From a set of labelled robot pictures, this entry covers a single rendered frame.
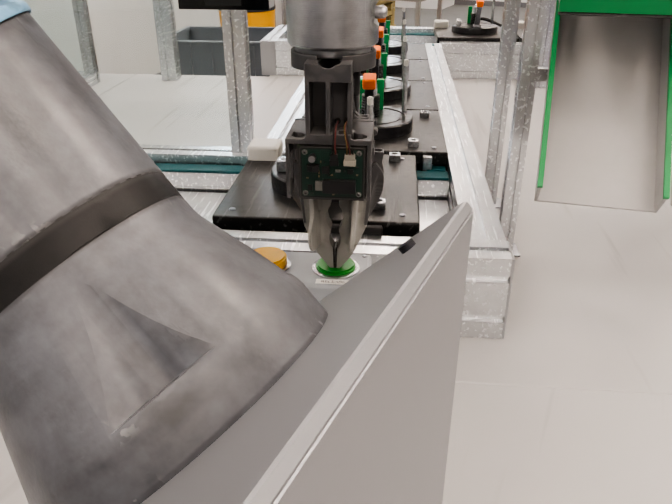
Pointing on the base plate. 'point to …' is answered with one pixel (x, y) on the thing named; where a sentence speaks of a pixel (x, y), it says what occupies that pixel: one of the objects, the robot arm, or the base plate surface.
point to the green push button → (335, 268)
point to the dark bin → (617, 8)
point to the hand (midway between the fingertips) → (336, 251)
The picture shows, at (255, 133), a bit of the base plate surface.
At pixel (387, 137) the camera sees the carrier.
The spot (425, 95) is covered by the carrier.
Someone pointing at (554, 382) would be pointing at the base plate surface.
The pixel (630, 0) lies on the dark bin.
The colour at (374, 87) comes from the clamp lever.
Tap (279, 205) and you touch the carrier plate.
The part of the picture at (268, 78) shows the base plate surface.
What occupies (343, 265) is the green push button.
